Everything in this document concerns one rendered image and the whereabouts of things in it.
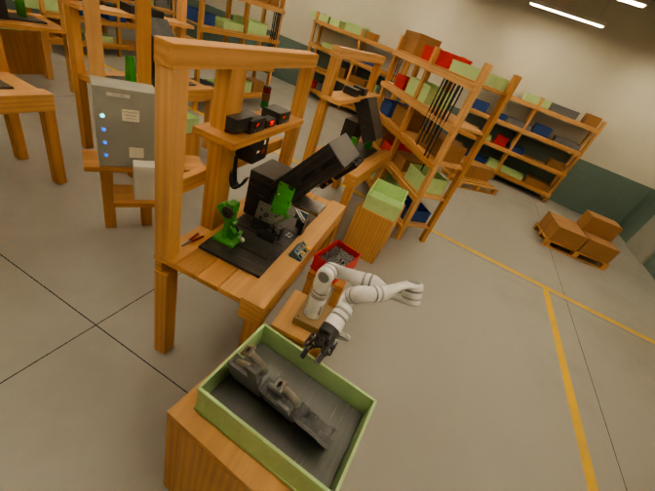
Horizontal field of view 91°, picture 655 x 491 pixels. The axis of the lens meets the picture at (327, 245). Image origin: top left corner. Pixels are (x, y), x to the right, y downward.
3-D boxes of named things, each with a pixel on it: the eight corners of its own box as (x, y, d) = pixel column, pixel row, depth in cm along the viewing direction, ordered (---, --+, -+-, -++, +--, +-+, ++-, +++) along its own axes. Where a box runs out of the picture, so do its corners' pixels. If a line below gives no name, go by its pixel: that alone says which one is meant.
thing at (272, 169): (284, 207, 256) (293, 168, 237) (264, 222, 231) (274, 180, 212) (263, 198, 258) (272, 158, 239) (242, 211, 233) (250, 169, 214)
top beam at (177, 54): (316, 67, 246) (319, 55, 241) (173, 70, 123) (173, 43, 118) (305, 63, 247) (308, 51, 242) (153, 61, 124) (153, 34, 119)
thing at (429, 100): (393, 239, 457) (490, 53, 325) (347, 167, 629) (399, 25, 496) (424, 243, 478) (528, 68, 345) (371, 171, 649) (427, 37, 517)
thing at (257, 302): (340, 219, 300) (346, 206, 291) (258, 327, 176) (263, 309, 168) (327, 213, 301) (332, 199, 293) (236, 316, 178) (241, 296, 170)
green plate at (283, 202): (288, 215, 219) (299, 187, 212) (284, 218, 211) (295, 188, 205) (274, 208, 221) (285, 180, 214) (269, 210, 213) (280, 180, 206)
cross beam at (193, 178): (281, 148, 276) (283, 137, 271) (168, 201, 169) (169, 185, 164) (275, 145, 276) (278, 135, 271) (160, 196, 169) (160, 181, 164)
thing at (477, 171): (476, 179, 848) (485, 164, 823) (495, 195, 788) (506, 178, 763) (440, 171, 804) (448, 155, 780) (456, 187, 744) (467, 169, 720)
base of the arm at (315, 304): (322, 311, 180) (330, 288, 171) (317, 321, 172) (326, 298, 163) (307, 304, 181) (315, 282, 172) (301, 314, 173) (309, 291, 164)
